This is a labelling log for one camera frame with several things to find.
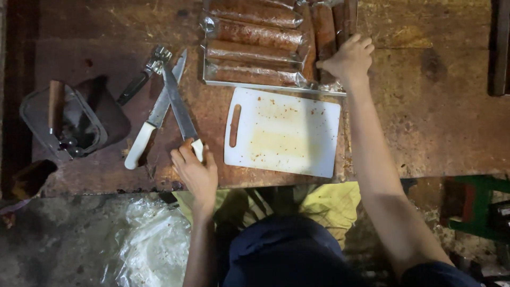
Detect person's left hand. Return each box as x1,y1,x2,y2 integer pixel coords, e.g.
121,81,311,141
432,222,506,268
170,137,219,210

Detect person's right hand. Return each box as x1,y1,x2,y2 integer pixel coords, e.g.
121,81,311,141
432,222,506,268
316,33,376,83

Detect single sausage roll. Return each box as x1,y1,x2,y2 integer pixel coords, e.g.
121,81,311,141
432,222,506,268
333,0,358,49

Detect white-handled kitchen knife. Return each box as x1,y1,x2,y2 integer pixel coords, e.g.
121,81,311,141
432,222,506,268
163,65,205,163
124,49,188,170

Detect clear plastic bag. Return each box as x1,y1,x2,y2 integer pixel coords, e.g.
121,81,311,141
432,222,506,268
100,198,193,287

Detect white plastic cutting board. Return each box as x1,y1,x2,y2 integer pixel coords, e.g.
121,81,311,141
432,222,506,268
223,87,342,179

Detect metal tray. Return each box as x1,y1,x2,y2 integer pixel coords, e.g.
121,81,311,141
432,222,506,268
202,44,347,97

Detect pile of plastic-wrapped sausages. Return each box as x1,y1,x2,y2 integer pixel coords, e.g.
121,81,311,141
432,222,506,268
200,0,345,93

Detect person's dark blue garment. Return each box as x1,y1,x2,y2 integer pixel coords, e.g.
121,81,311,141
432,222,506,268
222,214,483,287

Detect clear plastic container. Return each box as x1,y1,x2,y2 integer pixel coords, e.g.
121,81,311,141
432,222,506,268
19,83,108,162

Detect yellow checked cloth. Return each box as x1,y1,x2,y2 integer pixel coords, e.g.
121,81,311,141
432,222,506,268
172,182,362,250

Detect black-handled metal tongs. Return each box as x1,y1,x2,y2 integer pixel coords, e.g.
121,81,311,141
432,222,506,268
116,45,173,107

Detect wooden-handled tool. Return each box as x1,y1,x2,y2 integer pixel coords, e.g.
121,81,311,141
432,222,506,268
48,80,74,160

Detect green metal frame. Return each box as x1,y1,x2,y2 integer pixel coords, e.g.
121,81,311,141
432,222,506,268
445,175,510,244

